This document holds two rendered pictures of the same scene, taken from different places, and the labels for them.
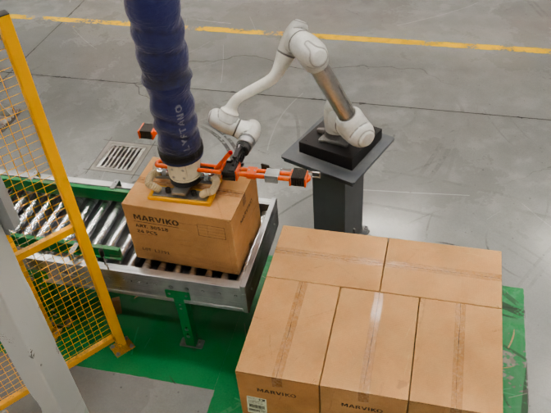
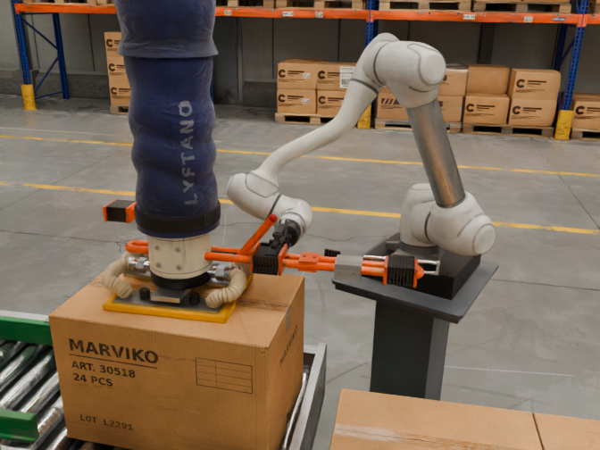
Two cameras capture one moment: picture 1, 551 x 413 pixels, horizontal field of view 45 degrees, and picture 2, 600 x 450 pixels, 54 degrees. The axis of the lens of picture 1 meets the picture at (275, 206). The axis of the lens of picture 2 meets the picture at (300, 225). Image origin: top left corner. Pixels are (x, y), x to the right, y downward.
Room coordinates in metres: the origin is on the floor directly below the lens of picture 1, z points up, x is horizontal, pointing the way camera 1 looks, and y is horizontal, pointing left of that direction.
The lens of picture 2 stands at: (1.21, 0.30, 1.73)
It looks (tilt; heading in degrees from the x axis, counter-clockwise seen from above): 21 degrees down; 353
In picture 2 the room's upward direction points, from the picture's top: 1 degrees clockwise
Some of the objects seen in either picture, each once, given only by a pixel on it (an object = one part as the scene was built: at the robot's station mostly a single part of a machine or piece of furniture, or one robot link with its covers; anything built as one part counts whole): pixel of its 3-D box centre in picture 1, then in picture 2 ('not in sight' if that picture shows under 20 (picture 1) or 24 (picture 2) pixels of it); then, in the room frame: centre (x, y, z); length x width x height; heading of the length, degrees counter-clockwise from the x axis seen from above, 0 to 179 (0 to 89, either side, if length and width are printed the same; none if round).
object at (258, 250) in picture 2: (230, 170); (269, 258); (2.64, 0.21, 1.08); 0.10 x 0.08 x 0.06; 163
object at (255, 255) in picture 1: (259, 242); (305, 414); (2.60, 0.10, 0.58); 0.70 x 0.03 x 0.06; 163
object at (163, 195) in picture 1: (181, 192); (169, 300); (2.62, 0.47, 0.97); 0.34 x 0.10 x 0.05; 73
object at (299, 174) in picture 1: (298, 178); (400, 271); (2.53, -0.13, 1.07); 0.08 x 0.07 x 0.05; 73
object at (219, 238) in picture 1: (194, 214); (189, 354); (2.70, 0.44, 0.75); 0.60 x 0.40 x 0.40; 70
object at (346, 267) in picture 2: (272, 175); (348, 267); (2.58, 0.00, 1.07); 0.07 x 0.07 x 0.04; 73
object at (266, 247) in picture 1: (261, 256); (304, 443); (2.60, 0.10, 0.47); 0.70 x 0.03 x 0.15; 163
